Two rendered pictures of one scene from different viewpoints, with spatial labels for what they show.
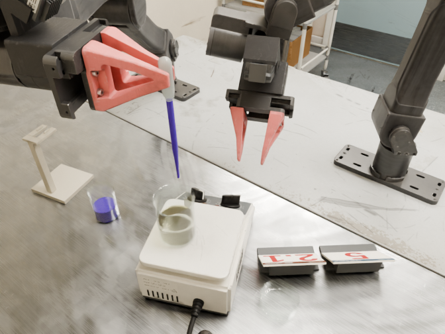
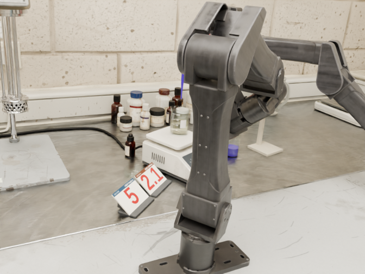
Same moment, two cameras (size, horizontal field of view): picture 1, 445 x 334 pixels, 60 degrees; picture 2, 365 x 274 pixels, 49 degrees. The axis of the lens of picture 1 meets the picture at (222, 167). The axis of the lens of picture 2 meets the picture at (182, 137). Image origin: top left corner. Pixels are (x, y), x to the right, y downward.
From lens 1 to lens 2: 1.17 m
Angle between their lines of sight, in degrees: 93
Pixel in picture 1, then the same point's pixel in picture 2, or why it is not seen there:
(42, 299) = not seen: hidden behind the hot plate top
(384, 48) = not seen: outside the picture
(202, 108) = (352, 211)
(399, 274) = (108, 215)
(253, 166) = (249, 206)
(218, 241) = (165, 138)
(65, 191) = (255, 147)
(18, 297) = not seen: hidden behind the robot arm
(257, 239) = (178, 184)
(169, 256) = (168, 129)
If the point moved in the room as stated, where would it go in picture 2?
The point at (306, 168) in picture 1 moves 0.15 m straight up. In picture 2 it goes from (231, 227) to (240, 163)
